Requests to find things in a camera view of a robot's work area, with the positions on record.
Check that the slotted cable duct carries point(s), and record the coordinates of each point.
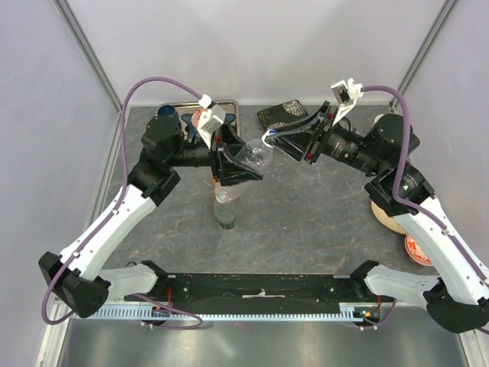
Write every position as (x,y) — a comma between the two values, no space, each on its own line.
(149,312)

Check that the black floral rectangular plate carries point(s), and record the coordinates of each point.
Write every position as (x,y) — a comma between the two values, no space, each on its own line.
(282,114)

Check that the left aluminium frame post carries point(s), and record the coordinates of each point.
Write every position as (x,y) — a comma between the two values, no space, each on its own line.
(80,37)

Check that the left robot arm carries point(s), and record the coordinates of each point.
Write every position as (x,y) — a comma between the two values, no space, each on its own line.
(76,275)

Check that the blue star-shaped dish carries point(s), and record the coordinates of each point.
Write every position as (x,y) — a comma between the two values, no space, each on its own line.
(193,133)

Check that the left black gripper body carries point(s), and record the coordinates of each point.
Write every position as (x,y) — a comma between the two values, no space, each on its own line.
(218,142)

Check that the clear Pocari Sweat bottle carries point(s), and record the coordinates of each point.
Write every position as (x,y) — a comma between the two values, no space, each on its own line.
(256,154)

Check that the orange juice bottle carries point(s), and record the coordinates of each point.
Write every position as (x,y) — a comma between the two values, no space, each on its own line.
(214,182)

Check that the beige bird plate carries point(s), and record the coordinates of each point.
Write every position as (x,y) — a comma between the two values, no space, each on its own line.
(385,220)

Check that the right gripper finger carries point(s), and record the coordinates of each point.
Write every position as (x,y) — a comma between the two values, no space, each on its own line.
(309,123)
(296,145)

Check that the pink mug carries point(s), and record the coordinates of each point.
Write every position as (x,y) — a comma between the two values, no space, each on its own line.
(378,117)

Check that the blue white bottle cap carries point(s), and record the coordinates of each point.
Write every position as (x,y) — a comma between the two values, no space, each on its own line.
(266,135)

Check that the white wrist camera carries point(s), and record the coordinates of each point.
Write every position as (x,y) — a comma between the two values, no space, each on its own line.
(347,93)
(210,120)

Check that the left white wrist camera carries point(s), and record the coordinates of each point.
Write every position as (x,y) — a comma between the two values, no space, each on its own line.
(210,120)

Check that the aluminium frame post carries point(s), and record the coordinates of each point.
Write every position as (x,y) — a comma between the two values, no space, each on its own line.
(441,19)
(80,37)

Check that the right aluminium frame post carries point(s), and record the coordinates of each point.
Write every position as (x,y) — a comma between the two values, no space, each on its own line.
(441,19)

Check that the metal tray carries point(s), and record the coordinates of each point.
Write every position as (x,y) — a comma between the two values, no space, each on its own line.
(230,106)

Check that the green label water bottle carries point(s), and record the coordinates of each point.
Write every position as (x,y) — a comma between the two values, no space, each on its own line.
(224,209)

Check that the orange patterned bowl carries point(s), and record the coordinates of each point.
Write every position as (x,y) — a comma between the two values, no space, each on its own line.
(196,116)

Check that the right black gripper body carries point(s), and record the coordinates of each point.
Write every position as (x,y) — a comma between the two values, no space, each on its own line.
(320,143)

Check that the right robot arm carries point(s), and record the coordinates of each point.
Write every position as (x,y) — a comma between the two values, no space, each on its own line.
(457,296)

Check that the red white patterned bowl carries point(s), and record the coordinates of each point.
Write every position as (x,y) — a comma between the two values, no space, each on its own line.
(415,253)

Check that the blue mug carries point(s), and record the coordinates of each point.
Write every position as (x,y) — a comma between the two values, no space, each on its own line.
(168,111)

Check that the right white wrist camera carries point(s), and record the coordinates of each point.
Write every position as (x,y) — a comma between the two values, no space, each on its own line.
(347,93)

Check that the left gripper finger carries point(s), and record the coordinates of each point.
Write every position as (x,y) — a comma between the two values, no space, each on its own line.
(237,172)
(232,141)

